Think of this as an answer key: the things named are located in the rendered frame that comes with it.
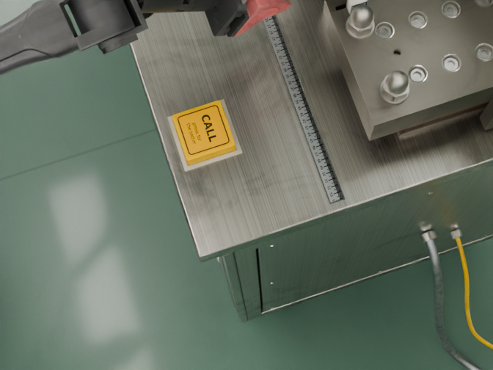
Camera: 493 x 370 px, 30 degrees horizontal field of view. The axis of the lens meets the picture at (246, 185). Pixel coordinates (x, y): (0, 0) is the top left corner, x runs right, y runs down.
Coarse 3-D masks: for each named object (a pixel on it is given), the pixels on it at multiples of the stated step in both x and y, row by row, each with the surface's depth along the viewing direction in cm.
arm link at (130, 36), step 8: (128, 0) 101; (128, 8) 102; (136, 8) 101; (136, 16) 101; (144, 16) 108; (136, 24) 102; (144, 24) 102; (128, 32) 101; (136, 32) 101; (112, 40) 100; (120, 40) 100; (128, 40) 101; (104, 48) 100; (112, 48) 100
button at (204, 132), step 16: (192, 112) 125; (208, 112) 125; (176, 128) 124; (192, 128) 124; (208, 128) 124; (224, 128) 124; (192, 144) 123; (208, 144) 123; (224, 144) 123; (192, 160) 123
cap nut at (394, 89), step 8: (392, 72) 110; (400, 72) 110; (384, 80) 112; (392, 80) 109; (400, 80) 109; (408, 80) 110; (384, 88) 111; (392, 88) 110; (400, 88) 110; (408, 88) 111; (384, 96) 113; (392, 96) 111; (400, 96) 111
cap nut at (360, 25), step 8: (360, 8) 112; (368, 8) 112; (352, 16) 113; (360, 16) 112; (368, 16) 112; (352, 24) 114; (360, 24) 112; (368, 24) 113; (352, 32) 115; (360, 32) 114; (368, 32) 115
